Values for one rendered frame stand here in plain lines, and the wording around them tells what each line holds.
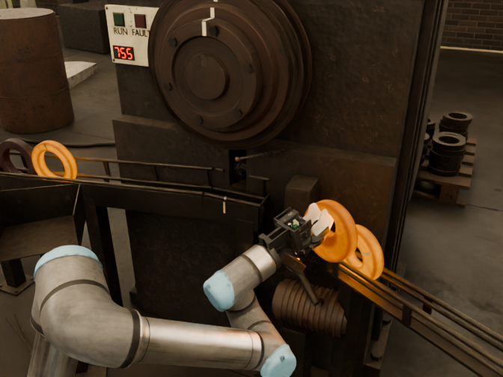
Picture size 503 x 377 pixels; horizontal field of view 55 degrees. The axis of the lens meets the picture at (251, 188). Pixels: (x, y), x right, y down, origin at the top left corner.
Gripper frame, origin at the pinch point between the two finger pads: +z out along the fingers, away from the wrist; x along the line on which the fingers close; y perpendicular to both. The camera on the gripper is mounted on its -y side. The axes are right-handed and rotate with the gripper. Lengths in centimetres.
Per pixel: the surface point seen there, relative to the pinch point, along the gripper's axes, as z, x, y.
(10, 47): -1, 326, -19
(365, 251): 4.3, -6.3, -11.7
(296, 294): -8.2, 10.3, -30.7
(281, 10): 17, 27, 40
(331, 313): -4.9, -0.5, -32.9
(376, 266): 3.9, -10.0, -14.2
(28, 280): -70, 137, -69
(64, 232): -49, 70, -12
